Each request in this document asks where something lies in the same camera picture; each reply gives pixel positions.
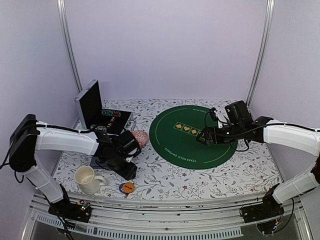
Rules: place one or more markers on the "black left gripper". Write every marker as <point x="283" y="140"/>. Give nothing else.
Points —
<point x="128" y="173"/>

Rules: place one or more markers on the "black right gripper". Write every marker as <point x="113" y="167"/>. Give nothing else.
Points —
<point x="215" y="137"/>

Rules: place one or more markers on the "blue small blind button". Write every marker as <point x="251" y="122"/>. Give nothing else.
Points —
<point x="121" y="188"/>

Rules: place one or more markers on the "orange big blind button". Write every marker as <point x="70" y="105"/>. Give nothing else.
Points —
<point x="128" y="187"/>

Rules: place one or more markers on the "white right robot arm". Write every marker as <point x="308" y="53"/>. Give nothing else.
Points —
<point x="241" y="126"/>

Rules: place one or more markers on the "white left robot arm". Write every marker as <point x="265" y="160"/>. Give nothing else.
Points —
<point x="32" y="135"/>

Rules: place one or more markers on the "poker chip row front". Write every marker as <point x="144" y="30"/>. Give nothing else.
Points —
<point x="99" y="128"/>

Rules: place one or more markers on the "poker chip row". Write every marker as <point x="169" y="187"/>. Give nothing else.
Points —
<point x="111" y="113"/>
<point x="99" y="128"/>

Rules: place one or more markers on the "cream ceramic mug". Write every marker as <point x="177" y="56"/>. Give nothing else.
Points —
<point x="88" y="180"/>

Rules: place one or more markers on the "poker chip row rear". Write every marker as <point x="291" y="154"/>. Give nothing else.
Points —
<point x="111" y="113"/>

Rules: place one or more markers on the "aluminium poker chip case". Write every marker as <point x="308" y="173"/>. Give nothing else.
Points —
<point x="89" y="106"/>

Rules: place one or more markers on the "round green poker mat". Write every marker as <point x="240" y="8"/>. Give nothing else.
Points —
<point x="173" y="134"/>

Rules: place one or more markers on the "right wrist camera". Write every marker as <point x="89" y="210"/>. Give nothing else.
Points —
<point x="218" y="117"/>

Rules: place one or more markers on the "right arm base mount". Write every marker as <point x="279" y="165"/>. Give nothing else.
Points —
<point x="269" y="208"/>

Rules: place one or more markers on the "aluminium front rail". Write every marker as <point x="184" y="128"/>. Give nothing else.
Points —
<point x="201" y="219"/>

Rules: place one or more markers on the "left aluminium frame post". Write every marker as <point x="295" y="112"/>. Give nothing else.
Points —
<point x="68" y="44"/>

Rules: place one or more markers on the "aluminium frame post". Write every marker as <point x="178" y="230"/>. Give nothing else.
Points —
<point x="270" y="4"/>
<point x="68" y="44"/>

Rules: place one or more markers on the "right aluminium frame post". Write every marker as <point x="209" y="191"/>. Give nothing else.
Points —
<point x="270" y="4"/>

